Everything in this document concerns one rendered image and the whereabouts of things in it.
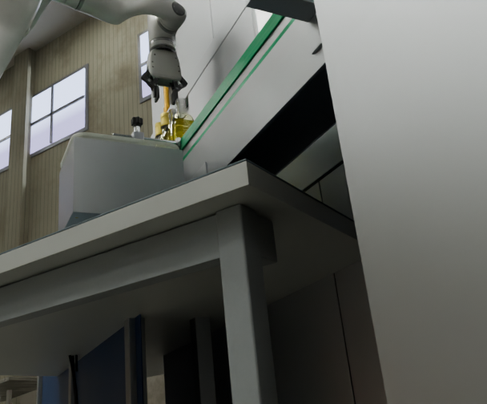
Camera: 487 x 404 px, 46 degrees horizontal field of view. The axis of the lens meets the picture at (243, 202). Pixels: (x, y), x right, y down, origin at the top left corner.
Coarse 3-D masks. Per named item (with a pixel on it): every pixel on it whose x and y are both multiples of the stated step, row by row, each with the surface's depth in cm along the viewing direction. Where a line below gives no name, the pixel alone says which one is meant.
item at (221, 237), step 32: (192, 224) 77; (224, 224) 73; (256, 224) 74; (96, 256) 86; (128, 256) 82; (160, 256) 78; (192, 256) 75; (224, 256) 72; (256, 256) 72; (0, 288) 97; (32, 288) 92; (64, 288) 88; (96, 288) 84; (128, 288) 82; (224, 288) 70; (256, 288) 70; (0, 320) 95; (256, 320) 68; (256, 352) 66; (256, 384) 64
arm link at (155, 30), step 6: (150, 18) 178; (156, 18) 175; (150, 24) 178; (156, 24) 175; (150, 30) 177; (156, 30) 175; (162, 30) 175; (168, 30) 175; (150, 36) 176; (156, 36) 174; (162, 36) 174; (168, 36) 175; (174, 36) 177
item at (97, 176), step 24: (72, 144) 110; (96, 144) 110; (120, 144) 113; (72, 168) 108; (96, 168) 109; (120, 168) 111; (144, 168) 113; (168, 168) 115; (72, 192) 106; (96, 192) 107; (120, 192) 109; (144, 192) 111; (72, 216) 106
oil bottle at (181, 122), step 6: (180, 114) 154; (186, 114) 155; (174, 120) 153; (180, 120) 153; (186, 120) 153; (192, 120) 154; (174, 126) 153; (180, 126) 152; (186, 126) 153; (174, 132) 152; (180, 132) 151; (174, 138) 152
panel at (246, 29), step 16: (240, 16) 155; (240, 32) 154; (256, 32) 145; (224, 48) 163; (240, 48) 153; (208, 64) 174; (224, 64) 163; (208, 80) 173; (192, 96) 185; (208, 96) 172; (192, 112) 183
